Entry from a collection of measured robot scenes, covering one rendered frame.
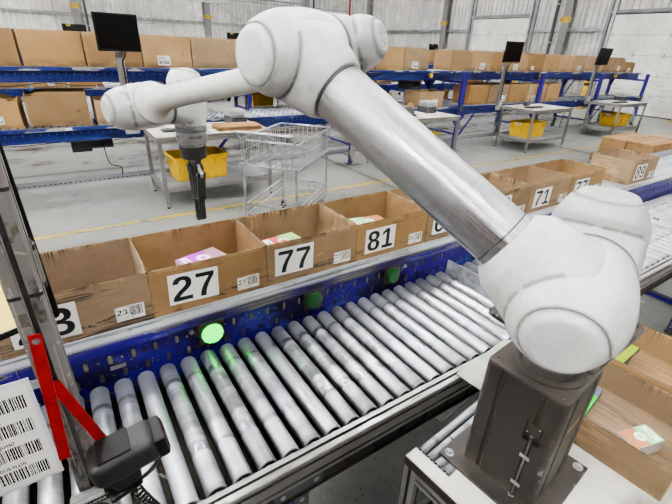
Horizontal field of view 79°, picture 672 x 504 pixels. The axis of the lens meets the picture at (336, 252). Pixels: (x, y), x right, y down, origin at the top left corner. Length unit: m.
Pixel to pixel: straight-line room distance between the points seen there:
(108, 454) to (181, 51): 5.40
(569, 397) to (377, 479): 1.24
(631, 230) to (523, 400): 0.41
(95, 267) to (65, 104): 3.98
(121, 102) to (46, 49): 4.57
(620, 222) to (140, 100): 1.04
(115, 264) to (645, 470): 1.65
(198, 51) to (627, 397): 5.53
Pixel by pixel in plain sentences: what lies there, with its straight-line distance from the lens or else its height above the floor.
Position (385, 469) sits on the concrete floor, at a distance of 2.08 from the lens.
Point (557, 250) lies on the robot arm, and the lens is 0.63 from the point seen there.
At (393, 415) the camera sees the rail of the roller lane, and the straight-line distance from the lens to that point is 1.28.
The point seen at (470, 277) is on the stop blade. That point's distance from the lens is 1.92.
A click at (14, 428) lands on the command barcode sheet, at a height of 1.17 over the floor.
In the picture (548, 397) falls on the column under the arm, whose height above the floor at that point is 1.07.
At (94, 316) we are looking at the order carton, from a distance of 1.40.
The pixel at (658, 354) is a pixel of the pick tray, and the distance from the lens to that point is 1.83.
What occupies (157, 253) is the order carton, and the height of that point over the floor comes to 0.97.
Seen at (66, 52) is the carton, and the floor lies 1.52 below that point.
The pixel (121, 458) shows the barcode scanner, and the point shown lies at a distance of 0.80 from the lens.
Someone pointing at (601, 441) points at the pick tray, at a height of 0.81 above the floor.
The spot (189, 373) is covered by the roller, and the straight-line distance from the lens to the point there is 1.41.
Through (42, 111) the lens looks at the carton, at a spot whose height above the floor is 0.96.
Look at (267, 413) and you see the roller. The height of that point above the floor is 0.75.
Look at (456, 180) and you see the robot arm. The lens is 0.65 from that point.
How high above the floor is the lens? 1.67
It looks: 26 degrees down
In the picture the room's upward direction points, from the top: 2 degrees clockwise
